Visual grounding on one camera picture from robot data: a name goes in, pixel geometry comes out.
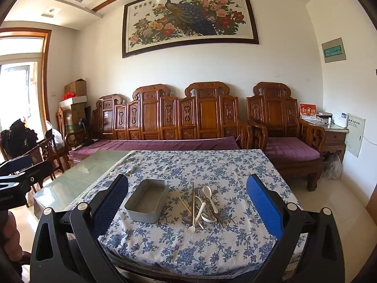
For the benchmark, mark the metal fork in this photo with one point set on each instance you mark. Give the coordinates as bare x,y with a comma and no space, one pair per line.
201,194

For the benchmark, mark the wooden door frame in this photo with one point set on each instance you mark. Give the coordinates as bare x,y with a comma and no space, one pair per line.
46,64

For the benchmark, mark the white plastic spoon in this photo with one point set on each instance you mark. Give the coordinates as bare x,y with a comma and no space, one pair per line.
207,218
198,215
207,192

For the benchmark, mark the carved wooden armchair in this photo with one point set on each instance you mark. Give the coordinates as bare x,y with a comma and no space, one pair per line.
274,109

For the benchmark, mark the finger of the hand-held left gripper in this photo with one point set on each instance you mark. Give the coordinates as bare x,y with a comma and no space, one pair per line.
29,178
17,162

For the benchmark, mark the red flowers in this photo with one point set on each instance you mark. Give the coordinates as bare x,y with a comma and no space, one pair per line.
68,95

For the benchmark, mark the purple armchair cushion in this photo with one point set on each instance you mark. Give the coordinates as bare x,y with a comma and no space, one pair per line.
291,150

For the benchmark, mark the open cardboard box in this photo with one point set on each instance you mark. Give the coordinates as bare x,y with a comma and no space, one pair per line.
76,87

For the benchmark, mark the person's left hand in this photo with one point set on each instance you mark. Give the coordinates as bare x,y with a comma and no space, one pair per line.
10,227

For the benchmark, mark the ceiling lamp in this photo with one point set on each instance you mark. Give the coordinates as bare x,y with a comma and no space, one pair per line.
50,11

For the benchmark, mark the clear plastic bag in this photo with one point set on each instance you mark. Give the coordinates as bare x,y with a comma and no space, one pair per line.
332,166

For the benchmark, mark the framed peacock painting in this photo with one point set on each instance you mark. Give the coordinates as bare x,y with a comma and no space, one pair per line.
188,20

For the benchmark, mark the large cardboard box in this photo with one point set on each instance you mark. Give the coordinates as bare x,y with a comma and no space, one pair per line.
78,118

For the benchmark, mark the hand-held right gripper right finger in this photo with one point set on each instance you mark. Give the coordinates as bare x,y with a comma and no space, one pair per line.
262,200

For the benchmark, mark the grey metal tray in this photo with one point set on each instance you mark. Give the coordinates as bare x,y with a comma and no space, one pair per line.
145,202

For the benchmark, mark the black desk lamp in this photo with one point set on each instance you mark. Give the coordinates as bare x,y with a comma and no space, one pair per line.
84,126

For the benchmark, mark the black clothes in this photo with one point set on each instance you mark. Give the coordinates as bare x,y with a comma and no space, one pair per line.
17,138

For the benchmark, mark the white flat box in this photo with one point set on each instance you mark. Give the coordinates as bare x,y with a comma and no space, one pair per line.
73,102

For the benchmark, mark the grey plastic bag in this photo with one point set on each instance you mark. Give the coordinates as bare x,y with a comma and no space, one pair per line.
58,140

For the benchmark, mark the dark chopstick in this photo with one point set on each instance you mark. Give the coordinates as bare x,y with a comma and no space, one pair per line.
218,216

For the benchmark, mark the wooden dining chair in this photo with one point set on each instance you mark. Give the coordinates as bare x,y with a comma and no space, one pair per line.
48,153

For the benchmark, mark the wooden side table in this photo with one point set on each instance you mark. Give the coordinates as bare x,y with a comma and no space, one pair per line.
332,137

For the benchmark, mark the green wall box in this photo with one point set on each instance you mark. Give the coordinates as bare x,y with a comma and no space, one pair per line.
332,50

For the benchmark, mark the white electrical panel door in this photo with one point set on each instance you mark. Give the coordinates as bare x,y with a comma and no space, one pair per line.
355,135

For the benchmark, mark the carved wooden sofa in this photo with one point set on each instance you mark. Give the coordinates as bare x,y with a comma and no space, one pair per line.
207,112

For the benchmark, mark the white device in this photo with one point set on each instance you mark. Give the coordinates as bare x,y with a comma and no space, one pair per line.
340,119

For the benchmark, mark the blue floral tablecloth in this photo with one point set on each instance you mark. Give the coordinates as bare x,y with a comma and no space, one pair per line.
212,168

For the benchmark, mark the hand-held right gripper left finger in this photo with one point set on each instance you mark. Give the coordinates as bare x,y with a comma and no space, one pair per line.
112,200

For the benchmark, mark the metal spoon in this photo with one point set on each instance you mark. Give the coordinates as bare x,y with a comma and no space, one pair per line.
187,220
188,209

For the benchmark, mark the red gift box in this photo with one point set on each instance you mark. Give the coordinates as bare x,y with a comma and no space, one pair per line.
307,111

